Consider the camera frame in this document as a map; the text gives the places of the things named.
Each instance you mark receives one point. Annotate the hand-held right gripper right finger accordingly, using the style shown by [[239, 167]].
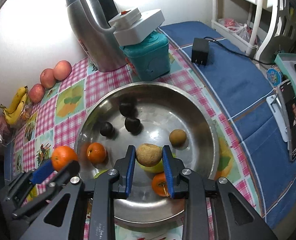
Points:
[[169, 175]]

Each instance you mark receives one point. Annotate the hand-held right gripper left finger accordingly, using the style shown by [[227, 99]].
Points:
[[130, 175]]

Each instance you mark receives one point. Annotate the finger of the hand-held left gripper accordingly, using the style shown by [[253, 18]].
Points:
[[68, 170], [42, 171]]

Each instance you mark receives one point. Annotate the small orange tangerine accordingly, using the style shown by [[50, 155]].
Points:
[[25, 115], [63, 157], [159, 182]]

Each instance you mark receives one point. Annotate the brown kiwi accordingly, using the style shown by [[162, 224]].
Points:
[[178, 137], [149, 155]]

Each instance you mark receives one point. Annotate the green apple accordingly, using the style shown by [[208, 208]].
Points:
[[100, 174]]

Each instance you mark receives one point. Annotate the large orange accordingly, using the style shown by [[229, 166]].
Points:
[[96, 152]]

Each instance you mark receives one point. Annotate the dark purple plum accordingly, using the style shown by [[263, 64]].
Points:
[[106, 129], [128, 108], [132, 125]]

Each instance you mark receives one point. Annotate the round stainless steel basin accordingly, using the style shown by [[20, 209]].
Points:
[[150, 120]]

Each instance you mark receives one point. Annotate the clear plastic fruit container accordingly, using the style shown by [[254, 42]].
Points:
[[25, 120]]

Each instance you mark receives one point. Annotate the yellow banana bunch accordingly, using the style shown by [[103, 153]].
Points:
[[14, 107]]

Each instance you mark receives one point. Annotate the red apple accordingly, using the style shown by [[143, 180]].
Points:
[[37, 93], [48, 78], [62, 70]]

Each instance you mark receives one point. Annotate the teal plastic box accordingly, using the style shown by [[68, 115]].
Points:
[[148, 57]]

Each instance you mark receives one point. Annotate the white phone stand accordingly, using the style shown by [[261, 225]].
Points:
[[275, 110]]

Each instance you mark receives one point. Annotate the black charger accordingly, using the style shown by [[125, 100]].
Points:
[[200, 51]]

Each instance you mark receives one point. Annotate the black smartphone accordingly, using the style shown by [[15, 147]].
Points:
[[294, 120]]

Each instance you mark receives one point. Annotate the stainless steel thermos kettle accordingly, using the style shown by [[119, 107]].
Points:
[[95, 30]]

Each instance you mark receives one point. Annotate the round blue badge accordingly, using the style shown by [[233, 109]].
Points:
[[274, 75]]

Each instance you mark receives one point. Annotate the white power adapter block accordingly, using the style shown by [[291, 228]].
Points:
[[143, 27]]

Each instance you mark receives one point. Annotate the white plug with orange button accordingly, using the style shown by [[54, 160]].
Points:
[[125, 18]]

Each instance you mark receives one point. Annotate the plastic bag with red items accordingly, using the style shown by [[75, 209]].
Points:
[[234, 28]]

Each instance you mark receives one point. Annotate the teal cardboard box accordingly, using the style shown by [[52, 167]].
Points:
[[290, 65]]

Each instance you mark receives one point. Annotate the white chair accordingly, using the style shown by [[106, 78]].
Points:
[[275, 25]]

